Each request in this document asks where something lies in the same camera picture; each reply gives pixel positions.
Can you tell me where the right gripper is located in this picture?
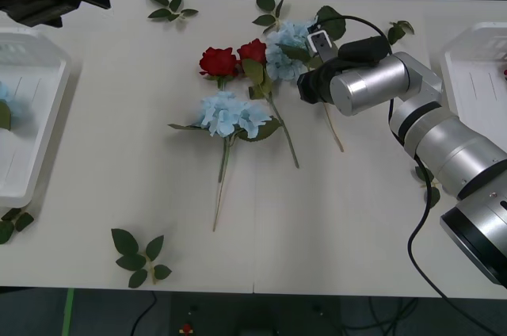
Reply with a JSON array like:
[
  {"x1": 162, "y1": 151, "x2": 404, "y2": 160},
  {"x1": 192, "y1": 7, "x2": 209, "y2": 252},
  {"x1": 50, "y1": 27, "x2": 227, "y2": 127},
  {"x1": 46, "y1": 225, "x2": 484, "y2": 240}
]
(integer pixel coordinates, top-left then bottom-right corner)
[{"x1": 296, "y1": 59, "x2": 342, "y2": 106}]

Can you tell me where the pale blue flower with stem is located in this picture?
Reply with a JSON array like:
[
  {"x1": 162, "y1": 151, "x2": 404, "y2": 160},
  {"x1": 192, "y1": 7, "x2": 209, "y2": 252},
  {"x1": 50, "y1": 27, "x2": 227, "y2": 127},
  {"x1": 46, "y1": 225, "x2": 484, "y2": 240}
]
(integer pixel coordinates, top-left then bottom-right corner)
[
  {"x1": 168, "y1": 90, "x2": 283, "y2": 233},
  {"x1": 264, "y1": 20, "x2": 345, "y2": 154},
  {"x1": 0, "y1": 80, "x2": 33, "y2": 135}
]

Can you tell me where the large single green leaf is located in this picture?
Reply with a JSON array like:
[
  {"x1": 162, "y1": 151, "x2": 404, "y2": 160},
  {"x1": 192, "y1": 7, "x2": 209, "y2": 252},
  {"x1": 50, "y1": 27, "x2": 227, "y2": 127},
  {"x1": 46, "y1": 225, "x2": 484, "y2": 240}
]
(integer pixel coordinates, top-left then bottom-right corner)
[{"x1": 315, "y1": 6, "x2": 347, "y2": 42}]

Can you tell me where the loose green leaf sprig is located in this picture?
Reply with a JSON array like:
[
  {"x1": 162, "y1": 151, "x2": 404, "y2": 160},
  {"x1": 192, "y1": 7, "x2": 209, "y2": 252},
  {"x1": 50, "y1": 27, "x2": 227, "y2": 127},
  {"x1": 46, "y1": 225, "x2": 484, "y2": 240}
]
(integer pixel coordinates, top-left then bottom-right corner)
[
  {"x1": 414, "y1": 164, "x2": 442, "y2": 210},
  {"x1": 251, "y1": 0, "x2": 299, "y2": 36},
  {"x1": 110, "y1": 227, "x2": 173, "y2": 289},
  {"x1": 146, "y1": 0, "x2": 200, "y2": 24},
  {"x1": 0, "y1": 207, "x2": 36, "y2": 246}
]

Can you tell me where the small curled green leaf sprig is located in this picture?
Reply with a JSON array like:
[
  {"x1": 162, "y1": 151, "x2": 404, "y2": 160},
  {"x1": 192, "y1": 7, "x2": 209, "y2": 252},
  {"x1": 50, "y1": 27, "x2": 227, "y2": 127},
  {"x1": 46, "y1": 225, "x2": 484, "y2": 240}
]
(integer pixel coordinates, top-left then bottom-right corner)
[{"x1": 387, "y1": 19, "x2": 415, "y2": 47}]

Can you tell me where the shallow white box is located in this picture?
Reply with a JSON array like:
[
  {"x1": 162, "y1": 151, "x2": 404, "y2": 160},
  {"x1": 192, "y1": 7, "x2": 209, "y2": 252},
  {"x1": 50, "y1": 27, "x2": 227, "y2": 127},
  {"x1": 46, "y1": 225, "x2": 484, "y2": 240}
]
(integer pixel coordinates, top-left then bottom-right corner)
[
  {"x1": 0, "y1": 25, "x2": 74, "y2": 209},
  {"x1": 439, "y1": 21, "x2": 507, "y2": 157}
]

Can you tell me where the green tape strip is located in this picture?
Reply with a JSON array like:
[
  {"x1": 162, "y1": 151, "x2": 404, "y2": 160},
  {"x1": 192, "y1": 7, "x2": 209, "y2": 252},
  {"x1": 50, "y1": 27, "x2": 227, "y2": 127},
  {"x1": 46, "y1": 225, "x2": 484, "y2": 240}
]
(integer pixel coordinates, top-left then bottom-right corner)
[{"x1": 62, "y1": 287, "x2": 77, "y2": 336}]

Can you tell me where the black floor cable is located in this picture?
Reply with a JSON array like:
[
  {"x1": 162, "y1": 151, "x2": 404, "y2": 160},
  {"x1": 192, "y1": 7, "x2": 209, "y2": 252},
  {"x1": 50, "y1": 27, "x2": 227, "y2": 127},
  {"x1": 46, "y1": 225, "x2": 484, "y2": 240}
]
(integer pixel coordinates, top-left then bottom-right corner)
[
  {"x1": 132, "y1": 292, "x2": 159, "y2": 336},
  {"x1": 342, "y1": 295, "x2": 421, "y2": 332}
]

